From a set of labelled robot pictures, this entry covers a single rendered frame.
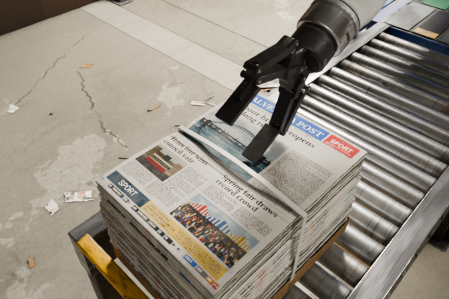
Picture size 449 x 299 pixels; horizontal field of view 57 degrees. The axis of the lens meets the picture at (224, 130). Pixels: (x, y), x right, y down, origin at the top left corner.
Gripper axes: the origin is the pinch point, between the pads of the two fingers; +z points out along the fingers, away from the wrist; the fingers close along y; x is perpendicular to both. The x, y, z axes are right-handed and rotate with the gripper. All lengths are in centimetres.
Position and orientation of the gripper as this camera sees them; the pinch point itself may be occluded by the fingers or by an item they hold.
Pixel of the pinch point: (240, 136)
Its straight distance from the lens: 65.0
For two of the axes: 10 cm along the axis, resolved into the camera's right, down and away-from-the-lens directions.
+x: -7.2, -4.5, 5.2
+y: 3.1, 4.5, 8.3
